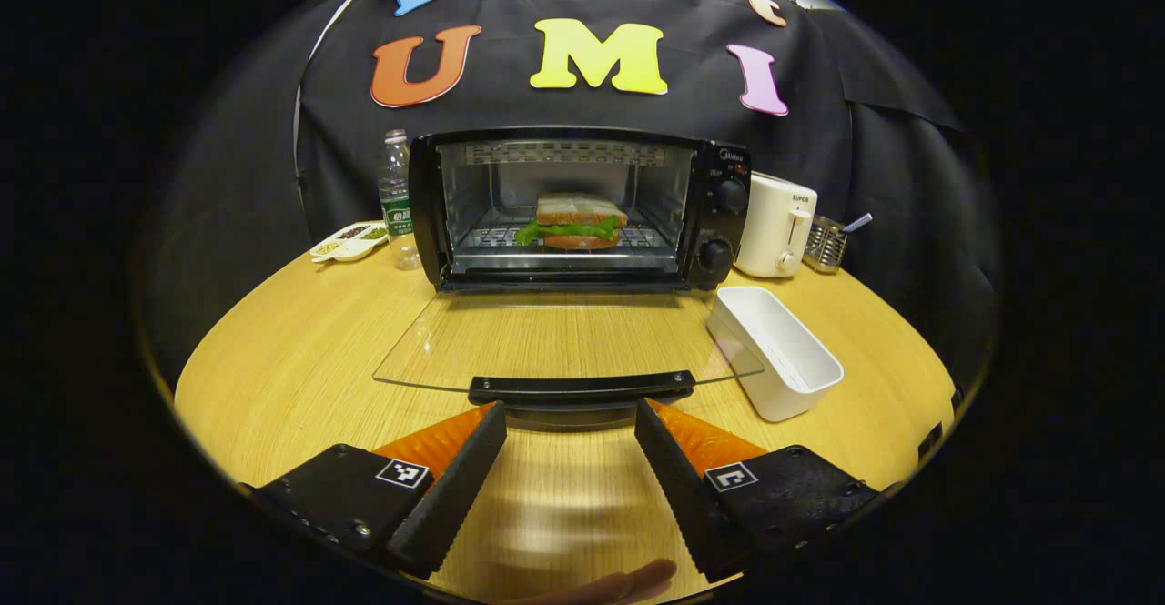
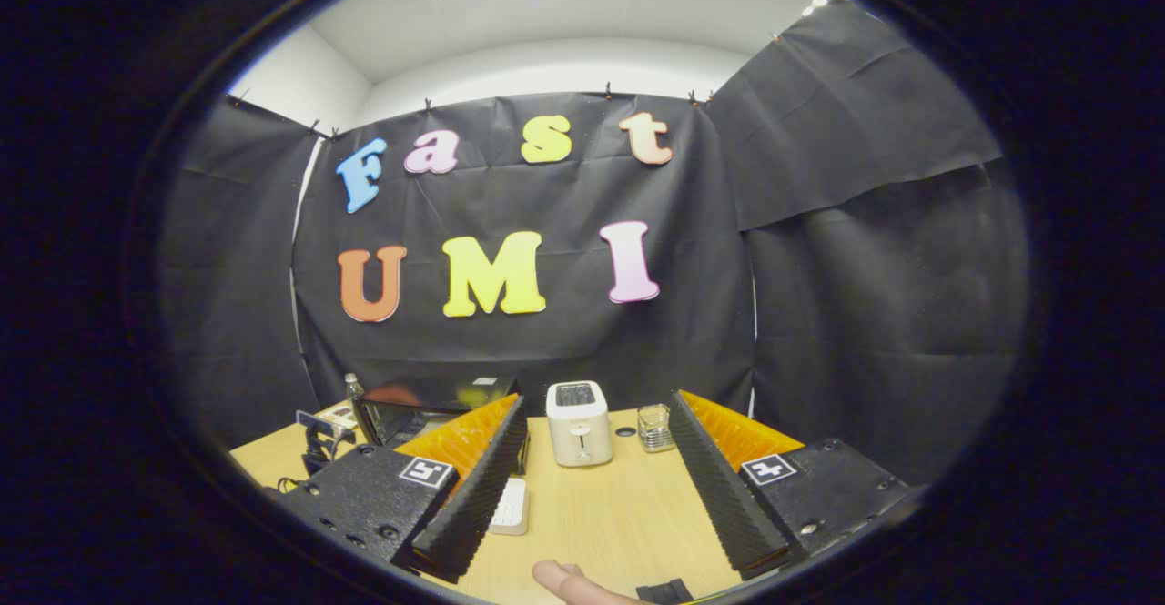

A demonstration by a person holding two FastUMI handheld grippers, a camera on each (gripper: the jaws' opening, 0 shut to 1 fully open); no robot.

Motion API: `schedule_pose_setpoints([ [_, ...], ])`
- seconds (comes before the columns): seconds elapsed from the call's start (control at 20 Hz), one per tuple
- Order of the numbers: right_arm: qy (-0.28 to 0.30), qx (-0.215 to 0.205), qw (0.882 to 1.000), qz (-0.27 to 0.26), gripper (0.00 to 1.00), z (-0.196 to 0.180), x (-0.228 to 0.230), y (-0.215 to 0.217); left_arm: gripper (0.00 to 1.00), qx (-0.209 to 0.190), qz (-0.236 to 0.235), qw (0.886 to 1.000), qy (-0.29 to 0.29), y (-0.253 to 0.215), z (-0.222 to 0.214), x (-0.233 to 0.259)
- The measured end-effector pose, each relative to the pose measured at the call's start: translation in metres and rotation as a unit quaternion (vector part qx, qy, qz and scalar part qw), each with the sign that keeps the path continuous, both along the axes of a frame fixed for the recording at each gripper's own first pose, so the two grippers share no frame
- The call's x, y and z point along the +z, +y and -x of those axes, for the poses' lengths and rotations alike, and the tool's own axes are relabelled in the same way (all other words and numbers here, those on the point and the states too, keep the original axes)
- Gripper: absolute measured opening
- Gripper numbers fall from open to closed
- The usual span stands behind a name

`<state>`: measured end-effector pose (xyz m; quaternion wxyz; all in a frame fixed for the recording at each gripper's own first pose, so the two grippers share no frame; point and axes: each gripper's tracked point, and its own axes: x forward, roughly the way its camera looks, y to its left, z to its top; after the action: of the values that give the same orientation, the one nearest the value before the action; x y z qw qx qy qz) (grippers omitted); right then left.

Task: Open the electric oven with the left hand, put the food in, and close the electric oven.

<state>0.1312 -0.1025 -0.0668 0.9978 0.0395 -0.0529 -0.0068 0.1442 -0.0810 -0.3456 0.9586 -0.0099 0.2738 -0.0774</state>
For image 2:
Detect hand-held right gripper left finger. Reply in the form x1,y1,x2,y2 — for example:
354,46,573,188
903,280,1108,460
273,394,530,582

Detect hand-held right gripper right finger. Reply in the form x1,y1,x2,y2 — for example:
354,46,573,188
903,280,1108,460
671,390,911,580

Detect black electric oven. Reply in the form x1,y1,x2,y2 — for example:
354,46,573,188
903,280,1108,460
353,376,522,453

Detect white rectangular tray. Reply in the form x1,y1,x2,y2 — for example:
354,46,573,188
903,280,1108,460
490,478,531,537

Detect white toaster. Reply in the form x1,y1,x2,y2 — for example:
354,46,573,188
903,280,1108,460
546,380,614,469

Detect black backdrop cloth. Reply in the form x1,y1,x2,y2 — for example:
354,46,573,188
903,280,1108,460
155,0,1029,488

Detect row of small cloth clips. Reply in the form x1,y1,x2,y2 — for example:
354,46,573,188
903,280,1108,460
232,32,784,140

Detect wire utensil basket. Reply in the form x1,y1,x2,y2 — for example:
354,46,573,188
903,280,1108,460
637,404,676,454

